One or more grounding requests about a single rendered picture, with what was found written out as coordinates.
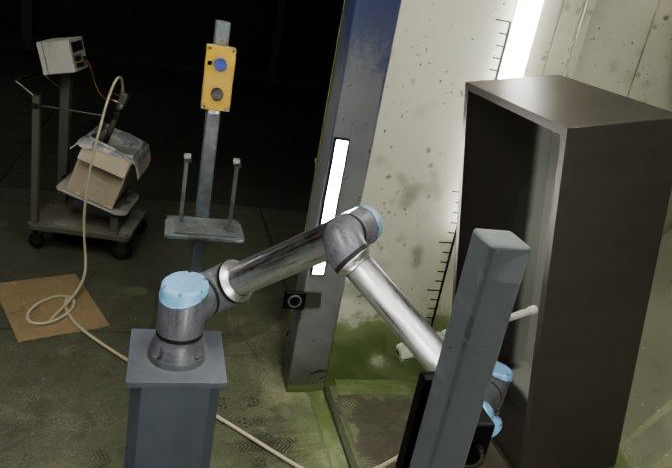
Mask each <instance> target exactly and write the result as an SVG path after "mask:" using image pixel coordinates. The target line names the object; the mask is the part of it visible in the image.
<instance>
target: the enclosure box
mask: <svg viewBox="0 0 672 468"><path fill-rule="evenodd" d="M671 190H672V112H671V111H668V110H665V109H662V108H659V107H656V106H653V105H649V104H646V103H643V102H640V101H637V100H634V99H631V98H628V97H625V96H622V95H619V94H616V93H613V92H610V91H607V90H604V89H601V88H598V87H595V86H592V85H589V84H586V83H583V82H580V81H577V80H574V79H571V78H568V77H565V76H562V75H547V76H534V77H521V78H508V79H494V80H481V81H468V82H465V95H464V112H463V128H462V145H461V162H460V178H459V195H458V211H457V228H456V244H455V261H454V277H453V294H452V307H453V303H454V300H455V296H456V292H457V289H458V285H459V281H460V278H461V274H462V270H463V266H464V263H465V259H466V255H467V252H468V248H469V244H470V241H471V237H472V233H473V230H474V229H476V228H479V229H491V230H504V231H511V232H512V233H514V234H515V235H516V236H517V237H518V238H520V239H521V240H522V241H523V242H524V243H526V244H527V245H528V246H529V247H530V249H531V251H530V255H529V258H528V261H527V264H526V268H525V271H524V274H523V277H522V281H521V284H520V287H519V290H518V294H517V297H516V300H515V303H514V307H513V310H512V313H514V312H517V311H520V310H523V309H526V308H528V307H529V306H532V305H536V306H537V308H538V314H536V315H533V316H526V317H523V318H520V319H516V320H513V321H510V322H509V323H508V326H507V329H506V333H505V336H504V339H503V342H502V346H501V349H500V352H499V355H498V359H497V361H498V362H500V363H503V364H504V365H506V366H507V367H509V368H510V369H511V371H512V373H513V377H512V382H511V383H510V385H509V388H508V391H507V393H506V396H505V399H504V401H503V404H502V407H501V409H500V412H499V415H498V416H499V417H500V418H501V420H502V428H501V430H500V432H499V433H498V434H497V435H496V436H494V437H492V438H491V442H492V443H493V445H494V446H495V448H496V449H497V451H498V452H499V454H500V455H501V457H502V458H503V460H504V461H505V463H506V464H507V466H508V468H606V467H610V466H614V465H616V460H617V455H618V450H619V445H620V440H621V435H622V430H623V425H624V421H625V416H626V411H627V406H628V401H629V396H630V391H631V386H632V381H633V376H634V371H635V366H636V362H637V357H638V352H639V347H640V342H641V337H642V332H643V327H644V322H645V317H646V312H647V308H648V303H649V298H650V293H651V288H652V283H653V278H654V273H655V268H656V263H657V258H658V254H659V249H660V244H661V239H662V234H663V229H664V224H665V219H666V214H667V209H668V204H669V199H670V195H671Z"/></svg>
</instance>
